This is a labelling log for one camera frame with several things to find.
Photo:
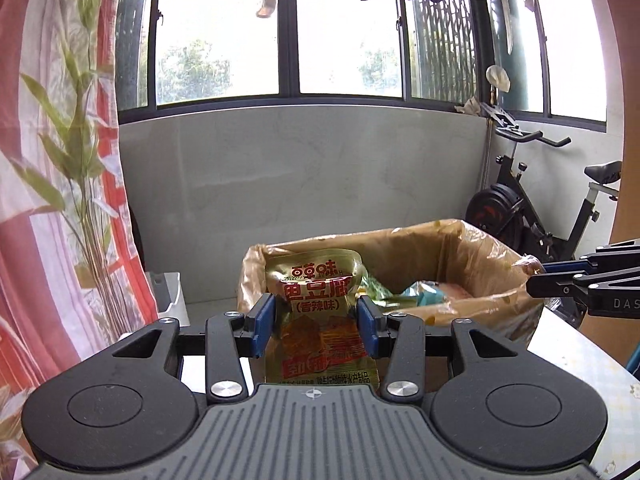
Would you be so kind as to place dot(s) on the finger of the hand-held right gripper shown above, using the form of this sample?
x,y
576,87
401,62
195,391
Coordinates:
x,y
565,266
555,285

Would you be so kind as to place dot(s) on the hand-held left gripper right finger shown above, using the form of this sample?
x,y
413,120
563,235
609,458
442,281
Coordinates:
x,y
369,327

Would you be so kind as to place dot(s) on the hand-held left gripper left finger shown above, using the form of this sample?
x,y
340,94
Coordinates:
x,y
264,327

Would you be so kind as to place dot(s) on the gold snack packet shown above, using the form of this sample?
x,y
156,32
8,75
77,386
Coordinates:
x,y
320,310

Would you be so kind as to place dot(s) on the plastic-lined cardboard box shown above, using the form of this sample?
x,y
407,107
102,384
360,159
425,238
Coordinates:
x,y
475,320

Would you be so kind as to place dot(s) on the floral plaid tablecloth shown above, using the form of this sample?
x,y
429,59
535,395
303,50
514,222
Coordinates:
x,y
590,360

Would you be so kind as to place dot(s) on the black exercise bike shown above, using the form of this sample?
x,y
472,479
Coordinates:
x,y
505,210

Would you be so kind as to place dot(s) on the white plastic bin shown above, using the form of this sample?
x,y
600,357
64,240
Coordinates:
x,y
172,300

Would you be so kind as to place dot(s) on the brown wooden panel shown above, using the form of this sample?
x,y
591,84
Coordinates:
x,y
625,110

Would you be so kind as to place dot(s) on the beige rag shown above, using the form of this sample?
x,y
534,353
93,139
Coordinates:
x,y
472,107

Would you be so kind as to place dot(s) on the white cloth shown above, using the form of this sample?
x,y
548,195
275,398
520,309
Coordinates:
x,y
497,77

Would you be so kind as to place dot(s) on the red striped leaf-print curtain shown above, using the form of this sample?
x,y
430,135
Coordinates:
x,y
60,210

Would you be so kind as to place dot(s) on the black-framed window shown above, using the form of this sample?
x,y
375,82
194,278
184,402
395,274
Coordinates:
x,y
225,35

